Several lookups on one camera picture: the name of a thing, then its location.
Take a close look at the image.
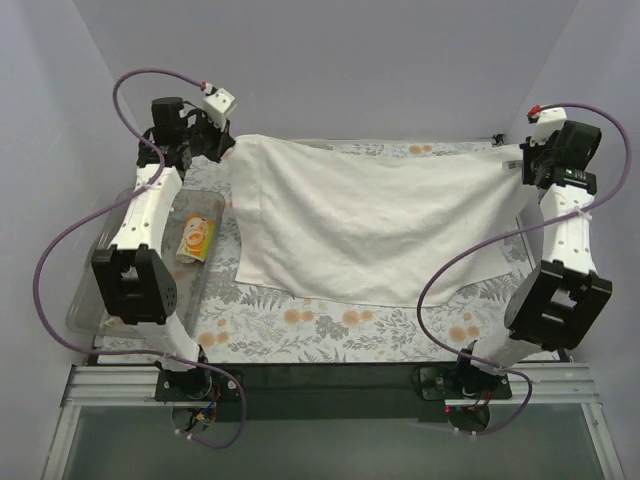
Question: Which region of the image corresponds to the orange patterned towel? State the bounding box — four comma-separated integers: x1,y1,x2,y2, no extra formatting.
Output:
176,215,216,264

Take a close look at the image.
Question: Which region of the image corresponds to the white towel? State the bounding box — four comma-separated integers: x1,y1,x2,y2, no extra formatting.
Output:
227,135,534,307

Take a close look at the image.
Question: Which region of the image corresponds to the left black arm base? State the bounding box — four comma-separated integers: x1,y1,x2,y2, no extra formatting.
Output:
153,368,240,433

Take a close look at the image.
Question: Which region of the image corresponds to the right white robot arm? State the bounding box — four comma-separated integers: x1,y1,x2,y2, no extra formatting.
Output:
451,108,612,398

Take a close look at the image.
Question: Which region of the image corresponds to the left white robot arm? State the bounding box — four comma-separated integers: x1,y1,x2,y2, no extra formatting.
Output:
91,89,236,400

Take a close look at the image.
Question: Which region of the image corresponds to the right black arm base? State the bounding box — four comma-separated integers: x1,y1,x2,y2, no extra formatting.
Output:
411,362,512,433

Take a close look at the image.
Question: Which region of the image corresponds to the clear plastic bin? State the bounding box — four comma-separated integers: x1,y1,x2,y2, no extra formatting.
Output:
66,188,225,339

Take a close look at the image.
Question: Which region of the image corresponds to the floral patterned table mat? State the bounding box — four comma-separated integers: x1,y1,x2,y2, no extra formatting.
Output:
97,139,539,366

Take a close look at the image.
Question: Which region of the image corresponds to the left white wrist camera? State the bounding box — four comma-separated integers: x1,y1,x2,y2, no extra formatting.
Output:
202,88,237,130

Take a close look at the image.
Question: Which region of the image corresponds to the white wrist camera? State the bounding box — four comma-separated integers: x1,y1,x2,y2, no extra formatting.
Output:
202,88,237,130
527,105,567,147

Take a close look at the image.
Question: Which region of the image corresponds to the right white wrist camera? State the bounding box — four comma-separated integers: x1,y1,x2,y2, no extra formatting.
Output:
527,105,567,147

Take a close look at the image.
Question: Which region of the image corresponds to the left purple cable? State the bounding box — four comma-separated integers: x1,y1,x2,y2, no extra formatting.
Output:
32,68,249,450

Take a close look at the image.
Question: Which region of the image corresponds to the aluminium frame rail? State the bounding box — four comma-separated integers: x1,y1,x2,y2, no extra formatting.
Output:
64,362,598,405

